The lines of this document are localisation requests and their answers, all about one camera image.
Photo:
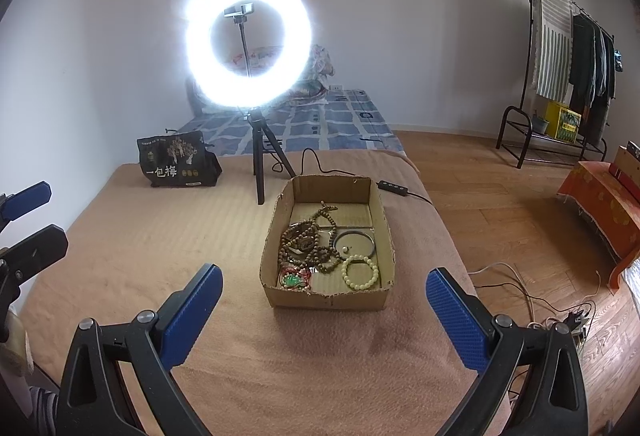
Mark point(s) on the cardboard box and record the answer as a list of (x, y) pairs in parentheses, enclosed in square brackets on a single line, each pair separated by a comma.
[(325, 298)]

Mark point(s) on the black tripod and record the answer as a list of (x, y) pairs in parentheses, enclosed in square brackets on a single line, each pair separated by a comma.
[(260, 150)]

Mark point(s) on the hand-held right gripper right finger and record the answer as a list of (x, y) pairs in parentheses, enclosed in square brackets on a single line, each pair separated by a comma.
[(455, 316)]

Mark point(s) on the dark hanging clothes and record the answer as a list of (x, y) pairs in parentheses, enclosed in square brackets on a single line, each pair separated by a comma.
[(585, 65)]

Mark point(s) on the black snack bag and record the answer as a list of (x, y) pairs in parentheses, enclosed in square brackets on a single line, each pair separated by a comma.
[(175, 165)]

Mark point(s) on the dark thin bangle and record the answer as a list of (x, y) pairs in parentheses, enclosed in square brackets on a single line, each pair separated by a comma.
[(353, 230)]

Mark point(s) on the striped cloth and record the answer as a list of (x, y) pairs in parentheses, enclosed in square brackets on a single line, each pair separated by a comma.
[(550, 45)]

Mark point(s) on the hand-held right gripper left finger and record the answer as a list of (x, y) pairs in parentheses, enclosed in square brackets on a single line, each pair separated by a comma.
[(195, 316)]

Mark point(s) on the floral pillow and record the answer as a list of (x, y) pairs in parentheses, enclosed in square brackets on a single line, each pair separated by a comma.
[(320, 65)]

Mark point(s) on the power strip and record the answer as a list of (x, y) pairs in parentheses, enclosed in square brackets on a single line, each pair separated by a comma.
[(570, 323)]

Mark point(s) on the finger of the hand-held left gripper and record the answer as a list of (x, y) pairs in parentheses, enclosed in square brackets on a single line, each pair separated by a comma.
[(25, 201), (40, 248)]

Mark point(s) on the blue patterned bedsheet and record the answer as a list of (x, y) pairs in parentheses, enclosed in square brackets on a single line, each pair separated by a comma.
[(340, 120)]

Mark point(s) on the orange floral cloth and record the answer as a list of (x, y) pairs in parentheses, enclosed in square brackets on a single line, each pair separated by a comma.
[(600, 196)]

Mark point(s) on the black clothes rack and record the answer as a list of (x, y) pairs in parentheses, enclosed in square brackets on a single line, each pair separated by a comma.
[(521, 150)]

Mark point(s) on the yellow box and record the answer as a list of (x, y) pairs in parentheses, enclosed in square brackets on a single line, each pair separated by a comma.
[(565, 120)]

